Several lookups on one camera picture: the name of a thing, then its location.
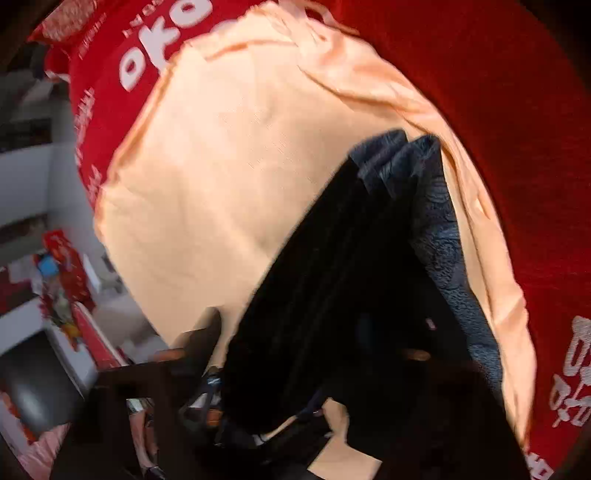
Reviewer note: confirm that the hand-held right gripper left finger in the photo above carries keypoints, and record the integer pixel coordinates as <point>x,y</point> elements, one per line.
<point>203,334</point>

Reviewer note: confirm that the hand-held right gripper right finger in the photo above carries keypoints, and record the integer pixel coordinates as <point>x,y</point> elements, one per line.
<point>443,397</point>

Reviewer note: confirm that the black pants with blue floral trim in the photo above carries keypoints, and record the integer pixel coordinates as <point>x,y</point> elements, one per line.
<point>323,277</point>

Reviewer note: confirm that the red and white box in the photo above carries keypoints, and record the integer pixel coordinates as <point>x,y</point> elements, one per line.
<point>69,341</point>

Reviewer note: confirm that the red paper decorations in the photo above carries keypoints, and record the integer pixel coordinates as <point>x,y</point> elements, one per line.
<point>67,272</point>

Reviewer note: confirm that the peach bed sheet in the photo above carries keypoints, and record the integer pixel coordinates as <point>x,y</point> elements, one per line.
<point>207,184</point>

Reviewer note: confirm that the red printed blanket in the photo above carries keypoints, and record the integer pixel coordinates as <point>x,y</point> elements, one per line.
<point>508,138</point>

